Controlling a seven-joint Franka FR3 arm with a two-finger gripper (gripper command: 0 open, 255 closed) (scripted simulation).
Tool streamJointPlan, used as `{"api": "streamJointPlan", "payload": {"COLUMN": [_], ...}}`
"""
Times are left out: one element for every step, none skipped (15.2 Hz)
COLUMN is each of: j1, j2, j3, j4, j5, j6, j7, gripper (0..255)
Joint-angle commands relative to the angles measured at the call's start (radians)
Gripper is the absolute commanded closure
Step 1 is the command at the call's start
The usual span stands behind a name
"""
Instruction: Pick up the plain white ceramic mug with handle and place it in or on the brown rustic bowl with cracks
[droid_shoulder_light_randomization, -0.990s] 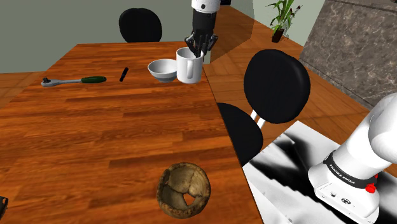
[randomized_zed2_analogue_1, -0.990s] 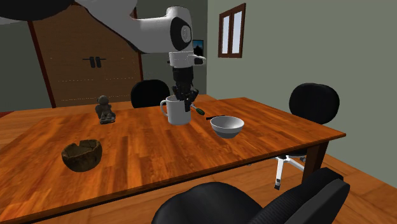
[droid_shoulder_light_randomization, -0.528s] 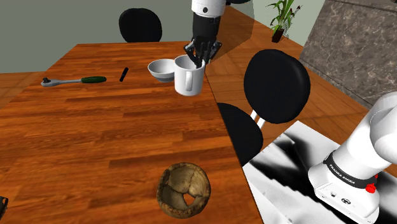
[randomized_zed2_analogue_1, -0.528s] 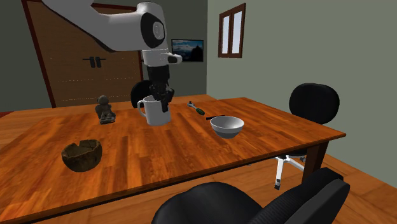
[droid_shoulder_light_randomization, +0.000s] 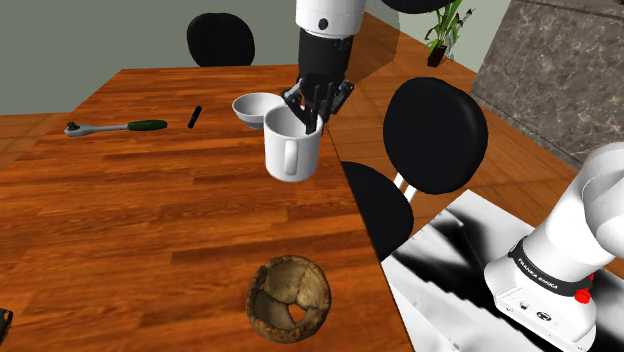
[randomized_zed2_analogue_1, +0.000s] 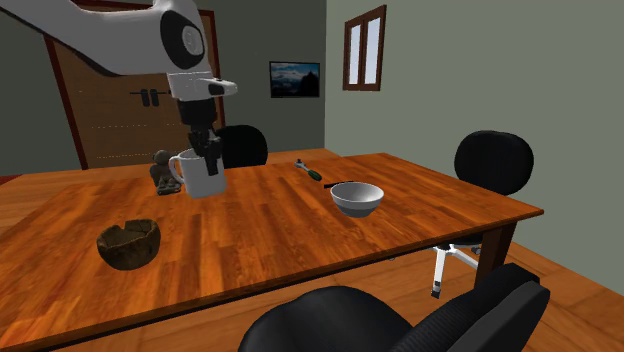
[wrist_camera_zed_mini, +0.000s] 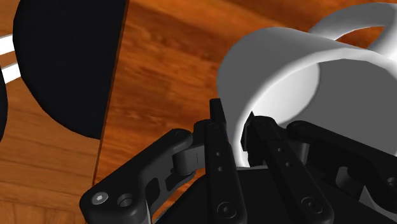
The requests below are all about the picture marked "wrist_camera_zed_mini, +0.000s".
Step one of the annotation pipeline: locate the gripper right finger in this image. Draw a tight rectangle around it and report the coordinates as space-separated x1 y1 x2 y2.
241 111 397 224

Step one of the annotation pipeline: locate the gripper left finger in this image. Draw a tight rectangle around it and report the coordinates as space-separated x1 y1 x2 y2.
79 98 248 224

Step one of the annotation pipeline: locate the white mug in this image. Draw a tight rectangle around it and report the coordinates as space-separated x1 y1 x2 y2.
216 2 397 218

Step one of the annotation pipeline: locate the black rounded object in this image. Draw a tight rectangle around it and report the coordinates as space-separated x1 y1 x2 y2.
12 0 130 141

